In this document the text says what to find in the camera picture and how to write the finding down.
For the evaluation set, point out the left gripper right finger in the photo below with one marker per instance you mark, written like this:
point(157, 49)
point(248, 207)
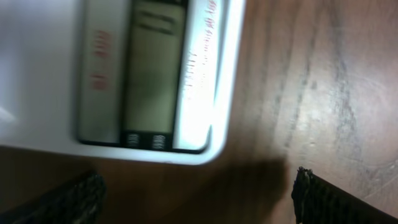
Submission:
point(317, 201)

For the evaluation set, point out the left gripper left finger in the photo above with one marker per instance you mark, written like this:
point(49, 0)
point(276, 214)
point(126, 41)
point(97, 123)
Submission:
point(79, 200)

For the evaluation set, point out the white digital kitchen scale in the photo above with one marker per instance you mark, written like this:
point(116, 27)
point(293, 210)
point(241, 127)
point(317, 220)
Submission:
point(134, 80)

